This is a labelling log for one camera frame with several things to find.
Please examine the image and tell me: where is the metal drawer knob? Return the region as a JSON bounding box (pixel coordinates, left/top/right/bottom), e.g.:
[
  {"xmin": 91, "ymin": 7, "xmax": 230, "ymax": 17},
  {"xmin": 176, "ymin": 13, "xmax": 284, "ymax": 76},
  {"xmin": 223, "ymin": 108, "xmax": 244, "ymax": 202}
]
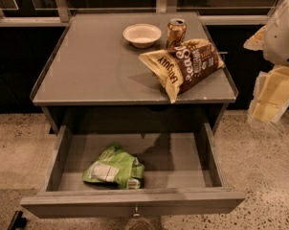
[{"xmin": 132, "ymin": 206, "xmax": 141, "ymax": 219}]

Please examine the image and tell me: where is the grey cabinet counter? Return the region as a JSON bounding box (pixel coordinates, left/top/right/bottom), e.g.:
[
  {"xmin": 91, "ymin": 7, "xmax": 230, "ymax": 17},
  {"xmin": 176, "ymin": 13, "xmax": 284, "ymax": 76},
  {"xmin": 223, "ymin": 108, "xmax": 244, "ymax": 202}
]
[{"xmin": 31, "ymin": 13, "xmax": 237, "ymax": 133}]

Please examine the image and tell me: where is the black object on floor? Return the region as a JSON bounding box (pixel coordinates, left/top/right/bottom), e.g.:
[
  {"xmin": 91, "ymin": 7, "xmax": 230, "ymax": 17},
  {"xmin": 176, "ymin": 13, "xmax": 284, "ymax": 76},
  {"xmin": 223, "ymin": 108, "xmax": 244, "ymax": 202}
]
[{"xmin": 7, "ymin": 211, "xmax": 28, "ymax": 230}]

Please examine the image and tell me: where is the grey open top drawer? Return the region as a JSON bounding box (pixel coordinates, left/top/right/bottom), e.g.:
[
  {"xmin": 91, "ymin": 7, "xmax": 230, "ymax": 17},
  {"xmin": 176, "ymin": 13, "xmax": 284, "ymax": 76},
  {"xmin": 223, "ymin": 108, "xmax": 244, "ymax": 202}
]
[{"xmin": 21, "ymin": 124, "xmax": 245, "ymax": 219}]

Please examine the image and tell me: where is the gold soda can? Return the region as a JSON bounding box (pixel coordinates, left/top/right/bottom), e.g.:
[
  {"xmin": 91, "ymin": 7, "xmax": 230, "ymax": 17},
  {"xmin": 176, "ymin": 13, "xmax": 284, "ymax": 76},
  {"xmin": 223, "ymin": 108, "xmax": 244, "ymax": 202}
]
[{"xmin": 167, "ymin": 18, "xmax": 187, "ymax": 48}]

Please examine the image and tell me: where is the metal railing frame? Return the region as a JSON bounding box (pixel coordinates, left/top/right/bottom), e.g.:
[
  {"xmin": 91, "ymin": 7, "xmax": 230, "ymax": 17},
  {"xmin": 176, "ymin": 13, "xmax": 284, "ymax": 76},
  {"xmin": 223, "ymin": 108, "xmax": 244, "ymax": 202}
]
[{"xmin": 0, "ymin": 0, "xmax": 284, "ymax": 26}]

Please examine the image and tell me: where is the green rice chip bag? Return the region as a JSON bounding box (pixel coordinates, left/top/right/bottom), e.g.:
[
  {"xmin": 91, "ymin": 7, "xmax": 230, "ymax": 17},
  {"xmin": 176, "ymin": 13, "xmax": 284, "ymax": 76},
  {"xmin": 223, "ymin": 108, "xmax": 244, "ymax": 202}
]
[{"xmin": 82, "ymin": 144, "xmax": 145, "ymax": 190}]

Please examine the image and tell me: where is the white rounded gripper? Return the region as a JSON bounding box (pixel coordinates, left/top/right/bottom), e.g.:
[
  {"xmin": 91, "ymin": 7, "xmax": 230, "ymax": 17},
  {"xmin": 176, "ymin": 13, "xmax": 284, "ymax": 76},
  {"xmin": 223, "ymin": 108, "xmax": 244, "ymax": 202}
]
[{"xmin": 243, "ymin": 0, "xmax": 289, "ymax": 125}]

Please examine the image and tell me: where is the white paper bowl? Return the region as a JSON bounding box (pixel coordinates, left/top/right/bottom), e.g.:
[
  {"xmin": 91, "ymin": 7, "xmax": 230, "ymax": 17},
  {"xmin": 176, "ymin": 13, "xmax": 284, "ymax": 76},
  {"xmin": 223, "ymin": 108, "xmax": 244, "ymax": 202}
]
[{"xmin": 122, "ymin": 24, "xmax": 162, "ymax": 48}]

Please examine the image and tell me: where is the brown yellow snack bag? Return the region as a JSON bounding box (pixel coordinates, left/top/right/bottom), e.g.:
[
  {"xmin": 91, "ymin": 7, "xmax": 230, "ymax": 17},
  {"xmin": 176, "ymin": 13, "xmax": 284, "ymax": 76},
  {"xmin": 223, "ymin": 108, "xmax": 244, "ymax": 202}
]
[{"xmin": 139, "ymin": 38, "xmax": 224, "ymax": 104}]

